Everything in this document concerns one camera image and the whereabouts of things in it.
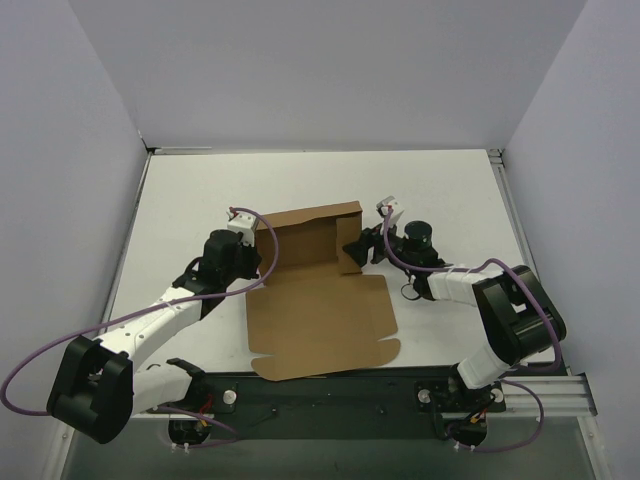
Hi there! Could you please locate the purple cable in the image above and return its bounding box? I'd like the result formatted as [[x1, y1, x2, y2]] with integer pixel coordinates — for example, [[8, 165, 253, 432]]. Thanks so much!
[[382, 207, 564, 454], [0, 205, 281, 449]]

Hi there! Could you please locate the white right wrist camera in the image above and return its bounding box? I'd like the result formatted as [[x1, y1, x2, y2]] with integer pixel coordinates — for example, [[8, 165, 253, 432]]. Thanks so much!
[[376, 196, 404, 230]]

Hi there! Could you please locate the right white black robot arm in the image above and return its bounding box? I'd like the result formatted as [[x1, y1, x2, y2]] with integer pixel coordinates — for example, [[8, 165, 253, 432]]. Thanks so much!
[[343, 221, 566, 390]]

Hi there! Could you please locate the aluminium frame rail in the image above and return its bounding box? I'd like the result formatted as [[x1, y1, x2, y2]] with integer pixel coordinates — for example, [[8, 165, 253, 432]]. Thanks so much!
[[502, 374, 598, 418]]

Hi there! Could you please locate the brown cardboard box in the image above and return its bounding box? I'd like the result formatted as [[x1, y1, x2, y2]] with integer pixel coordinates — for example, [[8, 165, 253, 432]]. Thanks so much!
[[246, 201, 401, 381]]

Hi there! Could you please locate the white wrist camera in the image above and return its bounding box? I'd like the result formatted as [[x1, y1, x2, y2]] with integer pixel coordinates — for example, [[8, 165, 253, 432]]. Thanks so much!
[[376, 196, 404, 230], [227, 208, 259, 247]]

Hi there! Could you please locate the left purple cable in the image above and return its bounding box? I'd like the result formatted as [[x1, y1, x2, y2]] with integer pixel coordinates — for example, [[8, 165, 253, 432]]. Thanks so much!
[[0, 205, 281, 449]]

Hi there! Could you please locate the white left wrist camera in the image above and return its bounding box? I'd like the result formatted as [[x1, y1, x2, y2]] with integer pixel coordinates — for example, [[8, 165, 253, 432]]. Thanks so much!
[[227, 208, 259, 247]]

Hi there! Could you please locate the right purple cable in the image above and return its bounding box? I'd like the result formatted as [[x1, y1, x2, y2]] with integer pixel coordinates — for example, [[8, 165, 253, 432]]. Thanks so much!
[[382, 207, 564, 454]]

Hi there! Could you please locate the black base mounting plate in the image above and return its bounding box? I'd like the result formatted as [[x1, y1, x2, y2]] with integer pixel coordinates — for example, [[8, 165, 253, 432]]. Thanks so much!
[[168, 367, 506, 444]]

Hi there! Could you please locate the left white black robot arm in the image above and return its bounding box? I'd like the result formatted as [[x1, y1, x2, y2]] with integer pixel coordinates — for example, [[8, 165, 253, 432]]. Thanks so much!
[[46, 227, 261, 444]]

